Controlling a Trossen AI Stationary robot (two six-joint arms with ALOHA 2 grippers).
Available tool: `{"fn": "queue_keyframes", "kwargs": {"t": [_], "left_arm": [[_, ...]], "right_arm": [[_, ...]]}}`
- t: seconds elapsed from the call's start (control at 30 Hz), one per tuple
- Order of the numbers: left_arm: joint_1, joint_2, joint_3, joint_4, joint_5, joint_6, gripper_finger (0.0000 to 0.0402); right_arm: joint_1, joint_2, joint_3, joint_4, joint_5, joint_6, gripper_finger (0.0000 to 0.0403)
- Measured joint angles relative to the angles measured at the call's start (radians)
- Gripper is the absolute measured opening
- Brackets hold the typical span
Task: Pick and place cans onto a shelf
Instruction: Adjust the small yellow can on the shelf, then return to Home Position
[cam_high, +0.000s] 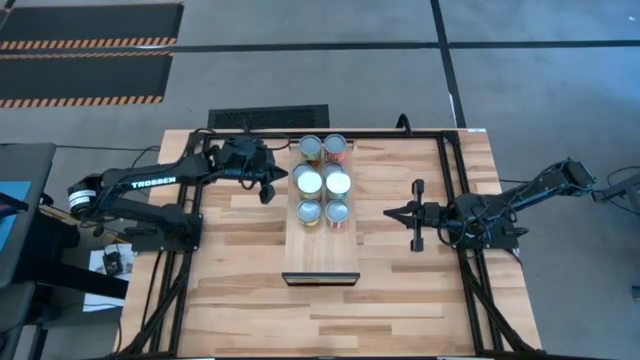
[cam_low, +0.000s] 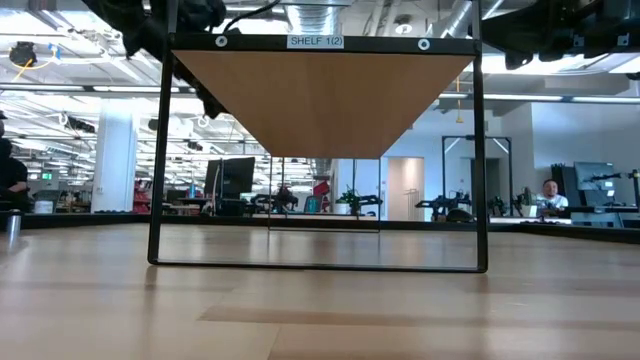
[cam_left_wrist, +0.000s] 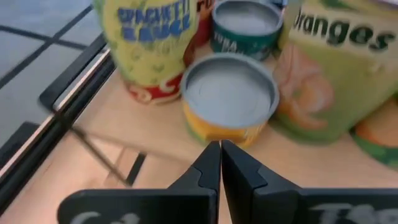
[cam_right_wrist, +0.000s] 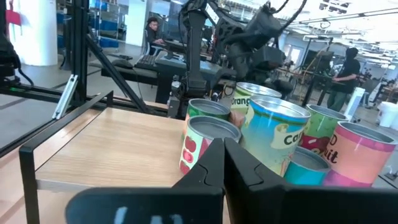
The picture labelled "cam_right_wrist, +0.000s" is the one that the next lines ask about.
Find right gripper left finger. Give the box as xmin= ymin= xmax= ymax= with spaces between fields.
xmin=65 ymin=138 xmax=225 ymax=224

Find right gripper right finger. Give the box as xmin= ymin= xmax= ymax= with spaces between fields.
xmin=225 ymin=138 xmax=398 ymax=224

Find short teal can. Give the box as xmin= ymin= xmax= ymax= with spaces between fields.
xmin=283 ymin=146 xmax=331 ymax=187

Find orange label can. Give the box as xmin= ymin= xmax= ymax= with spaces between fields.
xmin=230 ymin=82 xmax=283 ymax=116

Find tomato label can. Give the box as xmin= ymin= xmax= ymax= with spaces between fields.
xmin=179 ymin=115 xmax=243 ymax=175

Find tall blue carrot can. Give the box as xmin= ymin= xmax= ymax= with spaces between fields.
xmin=239 ymin=95 xmax=312 ymax=178

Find green and red label can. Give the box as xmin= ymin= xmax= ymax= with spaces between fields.
xmin=298 ymin=104 xmax=349 ymax=156

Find mixed fruit can pink orange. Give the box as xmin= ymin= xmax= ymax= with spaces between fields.
xmin=322 ymin=120 xmax=398 ymax=189

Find standing person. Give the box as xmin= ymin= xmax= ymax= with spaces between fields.
xmin=326 ymin=46 xmax=362 ymax=113

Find dark grey desk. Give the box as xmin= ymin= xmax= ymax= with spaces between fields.
xmin=101 ymin=54 xmax=237 ymax=105

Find white tower appliance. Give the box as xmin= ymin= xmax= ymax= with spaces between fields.
xmin=343 ymin=86 xmax=366 ymax=121

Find seated person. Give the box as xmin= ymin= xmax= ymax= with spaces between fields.
xmin=144 ymin=17 xmax=165 ymax=57

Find black keyboard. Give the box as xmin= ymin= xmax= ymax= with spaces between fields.
xmin=133 ymin=54 xmax=160 ymax=71

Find white bucket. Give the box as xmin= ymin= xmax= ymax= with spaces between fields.
xmin=377 ymin=101 xmax=398 ymax=130

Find black computer mouse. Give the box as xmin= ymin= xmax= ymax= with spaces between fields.
xmin=111 ymin=58 xmax=134 ymax=70

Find blue storage shelving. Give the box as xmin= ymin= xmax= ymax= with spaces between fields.
xmin=55 ymin=0 xmax=129 ymax=49

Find white column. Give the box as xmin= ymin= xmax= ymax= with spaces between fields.
xmin=9 ymin=0 xmax=58 ymax=67

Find red sign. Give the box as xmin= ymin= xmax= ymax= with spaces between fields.
xmin=5 ymin=8 xmax=22 ymax=26

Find silver aluminium bracket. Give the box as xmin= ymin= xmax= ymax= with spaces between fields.
xmin=52 ymin=73 xmax=78 ymax=121

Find black aluminium rig frame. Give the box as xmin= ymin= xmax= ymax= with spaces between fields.
xmin=0 ymin=0 xmax=170 ymax=159

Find black device with cable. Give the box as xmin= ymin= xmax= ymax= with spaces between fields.
xmin=0 ymin=0 xmax=35 ymax=88

